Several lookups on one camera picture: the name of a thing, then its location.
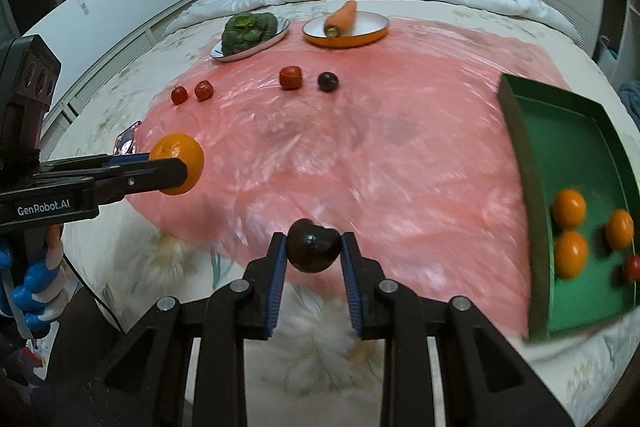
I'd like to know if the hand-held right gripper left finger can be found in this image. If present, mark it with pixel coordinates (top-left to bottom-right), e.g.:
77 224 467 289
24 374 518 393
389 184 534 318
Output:
95 231 289 427

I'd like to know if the pink plastic sheet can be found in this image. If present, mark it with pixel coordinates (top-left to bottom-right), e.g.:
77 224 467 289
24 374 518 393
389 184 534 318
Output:
122 17 571 333

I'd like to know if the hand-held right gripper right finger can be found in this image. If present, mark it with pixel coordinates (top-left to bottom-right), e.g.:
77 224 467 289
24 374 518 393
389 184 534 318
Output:
341 232 576 427

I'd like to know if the black cable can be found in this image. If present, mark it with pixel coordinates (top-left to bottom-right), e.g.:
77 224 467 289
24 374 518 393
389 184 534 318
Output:
60 253 124 329

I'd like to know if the white plate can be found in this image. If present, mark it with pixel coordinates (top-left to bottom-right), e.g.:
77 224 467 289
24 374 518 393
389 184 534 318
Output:
210 18 292 60

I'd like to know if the orange plate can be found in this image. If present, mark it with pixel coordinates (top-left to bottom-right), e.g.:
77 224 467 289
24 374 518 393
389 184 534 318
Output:
302 11 390 48

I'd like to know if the blue blanket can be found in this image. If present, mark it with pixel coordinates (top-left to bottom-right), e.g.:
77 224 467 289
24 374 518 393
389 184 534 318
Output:
617 79 640 128

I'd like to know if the person's dark clothing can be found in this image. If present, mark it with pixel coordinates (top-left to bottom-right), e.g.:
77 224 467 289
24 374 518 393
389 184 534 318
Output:
0 287 123 427

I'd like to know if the carrot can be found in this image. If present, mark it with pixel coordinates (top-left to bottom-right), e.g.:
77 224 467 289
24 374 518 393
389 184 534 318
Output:
323 0 358 38

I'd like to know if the small bag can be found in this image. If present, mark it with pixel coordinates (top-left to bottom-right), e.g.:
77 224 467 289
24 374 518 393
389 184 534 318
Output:
597 36 618 64

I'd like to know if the person's left hand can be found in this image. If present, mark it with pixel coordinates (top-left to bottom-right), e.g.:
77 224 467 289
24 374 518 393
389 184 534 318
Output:
0 224 69 341

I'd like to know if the orange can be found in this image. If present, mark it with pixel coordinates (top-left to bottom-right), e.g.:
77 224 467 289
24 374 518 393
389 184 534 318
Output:
149 133 205 196
605 209 636 251
552 188 587 229
554 231 589 279

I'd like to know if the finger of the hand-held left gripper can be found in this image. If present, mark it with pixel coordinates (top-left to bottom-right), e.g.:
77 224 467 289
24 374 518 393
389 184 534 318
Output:
37 151 155 178
94 156 187 208

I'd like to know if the green leafy vegetable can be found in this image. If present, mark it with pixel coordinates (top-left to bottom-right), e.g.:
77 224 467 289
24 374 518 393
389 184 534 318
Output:
221 12 278 56

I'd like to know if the green tray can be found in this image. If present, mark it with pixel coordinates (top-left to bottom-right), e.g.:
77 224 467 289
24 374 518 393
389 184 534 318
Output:
497 73 640 343

